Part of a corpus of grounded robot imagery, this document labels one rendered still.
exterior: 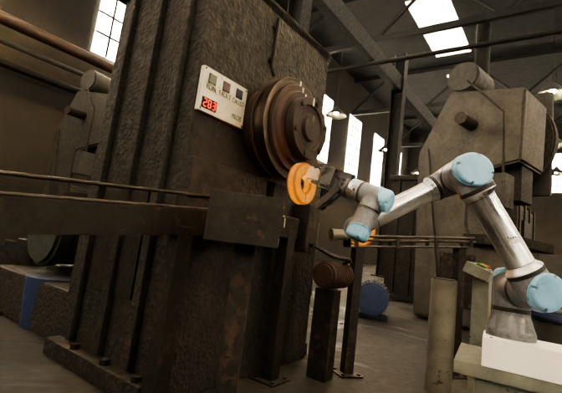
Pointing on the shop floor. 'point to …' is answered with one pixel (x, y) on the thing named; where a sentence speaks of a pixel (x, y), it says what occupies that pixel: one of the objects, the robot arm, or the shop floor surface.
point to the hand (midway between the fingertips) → (303, 178)
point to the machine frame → (184, 181)
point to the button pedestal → (483, 298)
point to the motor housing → (326, 318)
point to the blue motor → (374, 300)
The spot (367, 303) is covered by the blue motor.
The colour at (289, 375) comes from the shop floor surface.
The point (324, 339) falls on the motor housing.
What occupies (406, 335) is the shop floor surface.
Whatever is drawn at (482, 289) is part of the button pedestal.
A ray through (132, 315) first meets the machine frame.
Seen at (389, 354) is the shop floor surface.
